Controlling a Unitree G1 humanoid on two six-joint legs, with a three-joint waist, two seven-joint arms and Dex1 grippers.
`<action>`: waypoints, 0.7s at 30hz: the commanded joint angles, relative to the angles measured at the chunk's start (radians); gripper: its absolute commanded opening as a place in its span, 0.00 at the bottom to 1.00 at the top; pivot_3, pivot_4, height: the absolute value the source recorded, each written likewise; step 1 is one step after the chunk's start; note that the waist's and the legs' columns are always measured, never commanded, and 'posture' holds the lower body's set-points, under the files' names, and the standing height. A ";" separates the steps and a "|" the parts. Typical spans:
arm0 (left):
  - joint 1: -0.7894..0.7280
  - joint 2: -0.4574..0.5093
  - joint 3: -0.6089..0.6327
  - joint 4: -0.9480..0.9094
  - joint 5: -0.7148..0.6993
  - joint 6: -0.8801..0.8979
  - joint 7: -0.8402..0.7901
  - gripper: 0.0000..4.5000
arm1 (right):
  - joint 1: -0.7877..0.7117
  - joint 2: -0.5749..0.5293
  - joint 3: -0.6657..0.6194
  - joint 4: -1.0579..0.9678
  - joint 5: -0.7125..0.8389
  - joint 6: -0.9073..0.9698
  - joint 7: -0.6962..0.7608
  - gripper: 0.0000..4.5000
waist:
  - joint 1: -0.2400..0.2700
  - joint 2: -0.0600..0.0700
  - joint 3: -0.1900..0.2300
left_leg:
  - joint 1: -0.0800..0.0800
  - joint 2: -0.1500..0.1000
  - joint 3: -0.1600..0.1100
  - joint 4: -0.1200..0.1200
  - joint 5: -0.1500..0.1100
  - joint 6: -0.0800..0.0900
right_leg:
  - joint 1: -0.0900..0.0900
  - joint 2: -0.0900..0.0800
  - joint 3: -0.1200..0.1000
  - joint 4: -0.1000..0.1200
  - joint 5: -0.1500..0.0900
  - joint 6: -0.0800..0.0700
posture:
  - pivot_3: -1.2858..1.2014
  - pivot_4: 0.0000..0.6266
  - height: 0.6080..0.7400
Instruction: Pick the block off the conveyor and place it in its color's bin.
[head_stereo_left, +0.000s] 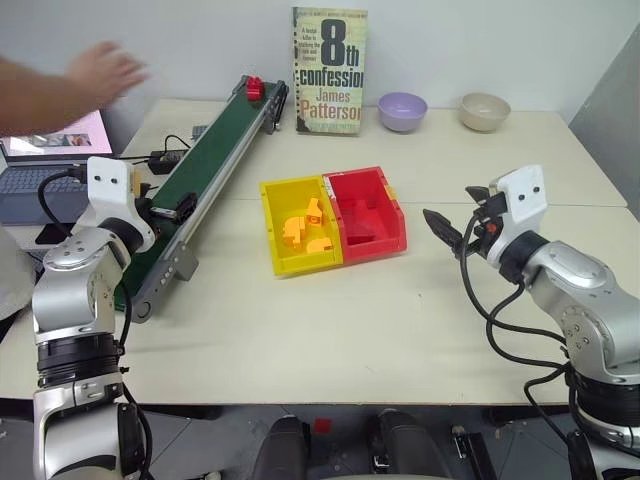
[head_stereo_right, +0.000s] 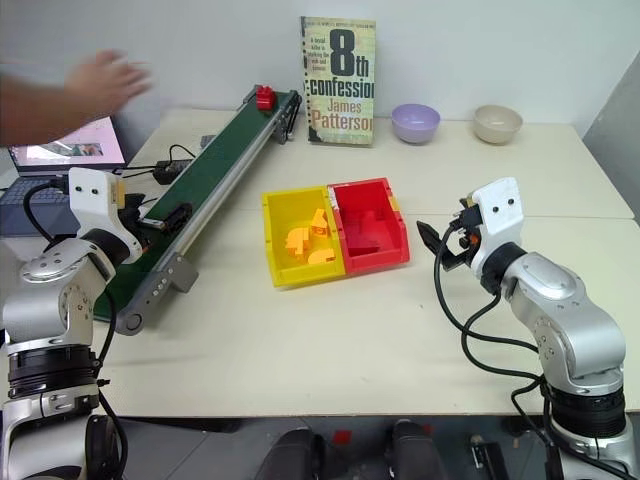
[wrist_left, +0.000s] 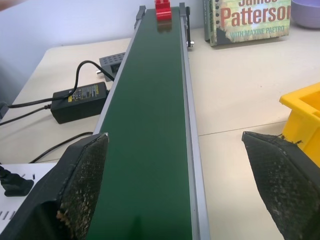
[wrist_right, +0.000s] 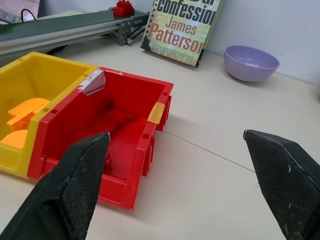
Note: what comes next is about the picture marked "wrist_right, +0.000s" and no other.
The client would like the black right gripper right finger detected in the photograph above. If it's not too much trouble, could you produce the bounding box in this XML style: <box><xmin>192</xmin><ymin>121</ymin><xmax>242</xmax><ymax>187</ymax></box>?
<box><xmin>243</xmin><ymin>129</ymin><xmax>320</xmax><ymax>240</ymax></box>

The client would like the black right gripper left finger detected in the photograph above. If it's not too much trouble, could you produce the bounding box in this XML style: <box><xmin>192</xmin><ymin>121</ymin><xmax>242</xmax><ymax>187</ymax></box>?
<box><xmin>0</xmin><ymin>131</ymin><xmax>111</xmax><ymax>240</ymax></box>

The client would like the green conveyor belt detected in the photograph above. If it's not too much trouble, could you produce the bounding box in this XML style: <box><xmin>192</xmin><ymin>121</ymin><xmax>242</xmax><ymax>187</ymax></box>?
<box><xmin>0</xmin><ymin>9</ymin><xmax>151</xmax><ymax>56</ymax></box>

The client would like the red block in bin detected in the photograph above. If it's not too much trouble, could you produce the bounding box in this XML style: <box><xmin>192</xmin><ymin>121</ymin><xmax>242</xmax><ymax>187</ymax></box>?
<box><xmin>82</xmin><ymin>106</ymin><xmax>137</xmax><ymax>141</ymax></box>

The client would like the red plastic storage bin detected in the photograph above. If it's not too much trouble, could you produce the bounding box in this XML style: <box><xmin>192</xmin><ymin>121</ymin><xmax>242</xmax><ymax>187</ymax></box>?
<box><xmin>26</xmin><ymin>67</ymin><xmax>174</xmax><ymax>212</ymax></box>

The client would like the orange block with half-round top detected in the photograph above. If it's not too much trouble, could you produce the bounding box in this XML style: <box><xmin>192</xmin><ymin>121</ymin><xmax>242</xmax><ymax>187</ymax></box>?
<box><xmin>5</xmin><ymin>97</ymin><xmax>51</xmax><ymax>133</ymax></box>

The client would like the white torn label tape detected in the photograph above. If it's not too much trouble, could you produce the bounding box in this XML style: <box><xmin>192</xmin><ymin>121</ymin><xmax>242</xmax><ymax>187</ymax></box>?
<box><xmin>77</xmin><ymin>69</ymin><xmax>107</xmax><ymax>96</ymax></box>

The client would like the yellow plastic storage bin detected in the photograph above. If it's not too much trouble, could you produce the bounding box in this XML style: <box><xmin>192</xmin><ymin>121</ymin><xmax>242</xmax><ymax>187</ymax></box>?
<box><xmin>0</xmin><ymin>51</ymin><xmax>100</xmax><ymax>180</ymax></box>

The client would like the yellow tape piece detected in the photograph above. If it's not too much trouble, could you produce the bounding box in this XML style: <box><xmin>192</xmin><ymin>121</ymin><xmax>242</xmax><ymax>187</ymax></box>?
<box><xmin>148</xmin><ymin>102</ymin><xmax>166</xmax><ymax>124</ymax></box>

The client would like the lavender bowl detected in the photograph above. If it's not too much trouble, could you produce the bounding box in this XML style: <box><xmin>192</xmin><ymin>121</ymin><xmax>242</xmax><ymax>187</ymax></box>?
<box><xmin>223</xmin><ymin>45</ymin><xmax>280</xmax><ymax>83</ymax></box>

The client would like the James Patterson paperback book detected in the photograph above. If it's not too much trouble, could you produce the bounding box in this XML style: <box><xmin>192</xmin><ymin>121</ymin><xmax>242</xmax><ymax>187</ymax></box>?
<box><xmin>140</xmin><ymin>0</ymin><xmax>225</xmax><ymax>69</ymax></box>

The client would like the red toy building block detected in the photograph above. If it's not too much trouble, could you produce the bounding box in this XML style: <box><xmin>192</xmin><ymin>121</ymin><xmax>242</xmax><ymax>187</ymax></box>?
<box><xmin>112</xmin><ymin>0</ymin><xmax>136</xmax><ymax>19</ymax></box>

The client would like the black cable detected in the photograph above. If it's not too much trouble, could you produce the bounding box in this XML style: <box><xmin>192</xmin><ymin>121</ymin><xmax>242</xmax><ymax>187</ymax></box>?
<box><xmin>0</xmin><ymin>8</ymin><xmax>38</xmax><ymax>25</ymax></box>

